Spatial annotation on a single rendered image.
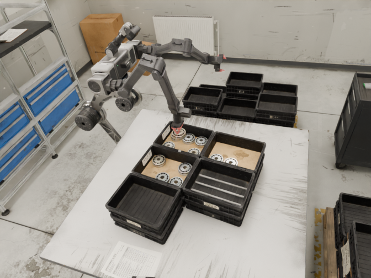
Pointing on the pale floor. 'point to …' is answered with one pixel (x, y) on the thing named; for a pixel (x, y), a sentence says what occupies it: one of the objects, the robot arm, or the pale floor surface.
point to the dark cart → (355, 126)
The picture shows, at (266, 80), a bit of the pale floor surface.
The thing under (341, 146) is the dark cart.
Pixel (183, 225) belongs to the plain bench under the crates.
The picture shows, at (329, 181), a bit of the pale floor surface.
